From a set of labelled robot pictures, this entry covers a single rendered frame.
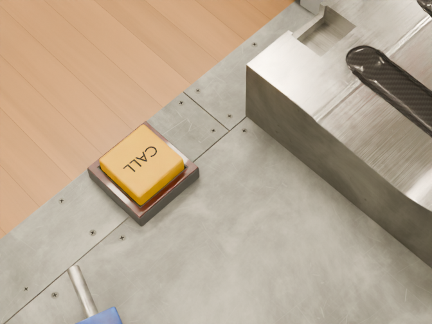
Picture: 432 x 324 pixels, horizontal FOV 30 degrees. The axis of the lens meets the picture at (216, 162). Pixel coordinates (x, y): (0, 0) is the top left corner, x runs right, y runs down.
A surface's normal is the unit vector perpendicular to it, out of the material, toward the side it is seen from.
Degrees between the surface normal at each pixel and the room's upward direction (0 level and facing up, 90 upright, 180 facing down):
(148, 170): 0
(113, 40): 0
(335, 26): 90
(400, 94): 3
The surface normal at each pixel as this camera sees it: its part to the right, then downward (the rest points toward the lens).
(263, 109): -0.71, 0.62
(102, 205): -0.02, -0.50
